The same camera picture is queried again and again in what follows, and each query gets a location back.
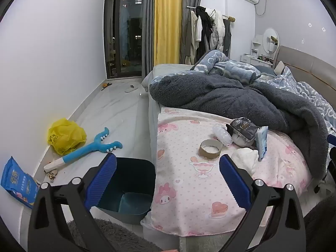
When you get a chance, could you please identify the clothes rack rod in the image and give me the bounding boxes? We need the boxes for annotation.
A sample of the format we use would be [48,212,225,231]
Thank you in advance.
[187,5,235,21]

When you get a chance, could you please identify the large blue packet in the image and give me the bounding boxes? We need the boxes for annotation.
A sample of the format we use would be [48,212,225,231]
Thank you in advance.
[0,156,40,209]

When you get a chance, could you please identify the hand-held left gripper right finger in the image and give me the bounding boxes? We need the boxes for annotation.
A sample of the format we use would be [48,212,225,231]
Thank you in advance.
[219,154,307,252]

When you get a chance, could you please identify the pink printed bed sheet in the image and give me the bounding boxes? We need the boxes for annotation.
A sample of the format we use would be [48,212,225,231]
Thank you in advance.
[140,107,314,238]

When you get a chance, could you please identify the beige headboard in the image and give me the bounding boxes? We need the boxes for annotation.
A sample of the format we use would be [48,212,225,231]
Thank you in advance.
[273,45,336,92]

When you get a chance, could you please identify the crushed clear plastic bottle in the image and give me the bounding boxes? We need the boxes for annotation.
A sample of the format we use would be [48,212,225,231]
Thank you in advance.
[213,125,233,147]

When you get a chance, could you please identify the dark blue trash bin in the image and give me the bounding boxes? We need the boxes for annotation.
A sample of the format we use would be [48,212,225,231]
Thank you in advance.
[91,157,156,221]

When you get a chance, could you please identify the white tissue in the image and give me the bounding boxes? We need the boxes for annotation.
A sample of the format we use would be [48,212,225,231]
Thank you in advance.
[230,148,259,176]

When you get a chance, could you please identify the yellow plastic bag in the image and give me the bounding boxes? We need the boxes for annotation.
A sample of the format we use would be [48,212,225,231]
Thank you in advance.
[48,118,87,156]

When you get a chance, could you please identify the small blue packet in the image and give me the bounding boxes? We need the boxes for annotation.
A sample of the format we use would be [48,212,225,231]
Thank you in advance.
[256,126,269,162]

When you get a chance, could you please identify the yellow curtain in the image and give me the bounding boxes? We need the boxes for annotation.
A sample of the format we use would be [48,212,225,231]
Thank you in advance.
[154,0,182,65]

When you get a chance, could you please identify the white vanity table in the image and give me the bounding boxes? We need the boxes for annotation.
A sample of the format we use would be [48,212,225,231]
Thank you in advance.
[240,35,275,66]

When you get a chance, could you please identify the black snack packet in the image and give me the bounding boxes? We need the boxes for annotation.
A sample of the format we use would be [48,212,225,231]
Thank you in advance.
[226,117,261,145]

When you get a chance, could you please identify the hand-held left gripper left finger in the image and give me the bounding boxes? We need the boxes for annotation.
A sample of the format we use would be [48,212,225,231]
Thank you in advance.
[28,152,117,252]

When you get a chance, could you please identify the dark grey fleece blanket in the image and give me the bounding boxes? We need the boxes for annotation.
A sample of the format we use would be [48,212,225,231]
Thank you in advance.
[149,73,330,180]

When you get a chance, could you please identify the person's dark fleece clothing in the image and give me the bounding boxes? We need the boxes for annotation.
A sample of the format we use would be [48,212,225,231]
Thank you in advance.
[303,196,336,252]

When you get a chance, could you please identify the blue patterned blanket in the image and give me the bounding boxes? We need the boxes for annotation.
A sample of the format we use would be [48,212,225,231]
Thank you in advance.
[189,49,336,137]

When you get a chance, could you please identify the small keychain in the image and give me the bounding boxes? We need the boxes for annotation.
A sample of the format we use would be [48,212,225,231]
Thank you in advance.
[45,170,59,183]

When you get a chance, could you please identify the cardboard tape ring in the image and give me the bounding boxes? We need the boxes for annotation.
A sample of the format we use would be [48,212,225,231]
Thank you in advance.
[199,140,223,159]

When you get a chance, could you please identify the glass balcony door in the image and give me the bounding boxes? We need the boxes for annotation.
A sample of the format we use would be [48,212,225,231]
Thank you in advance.
[104,0,147,79]

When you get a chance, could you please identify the dark grey trousers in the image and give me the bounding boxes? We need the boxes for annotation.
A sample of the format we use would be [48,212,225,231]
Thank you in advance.
[222,18,233,57]

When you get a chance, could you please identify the round mirror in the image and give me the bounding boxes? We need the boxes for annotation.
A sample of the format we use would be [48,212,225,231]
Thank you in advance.
[262,28,280,54]

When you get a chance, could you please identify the grey shaggy rug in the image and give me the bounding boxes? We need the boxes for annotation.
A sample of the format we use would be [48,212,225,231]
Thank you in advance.
[67,217,163,252]

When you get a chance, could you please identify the cream shirt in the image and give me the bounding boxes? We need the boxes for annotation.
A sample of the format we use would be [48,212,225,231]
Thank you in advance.
[188,11,203,65]

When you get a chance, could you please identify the blue toy grabber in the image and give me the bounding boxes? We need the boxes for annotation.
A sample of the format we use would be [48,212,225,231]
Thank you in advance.
[43,127,123,174]

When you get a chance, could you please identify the white puffer jacket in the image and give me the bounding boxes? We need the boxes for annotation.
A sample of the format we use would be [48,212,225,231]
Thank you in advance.
[207,9,224,50]

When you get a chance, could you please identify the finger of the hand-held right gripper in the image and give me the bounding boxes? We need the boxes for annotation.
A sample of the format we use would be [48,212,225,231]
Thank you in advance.
[325,127,336,187]

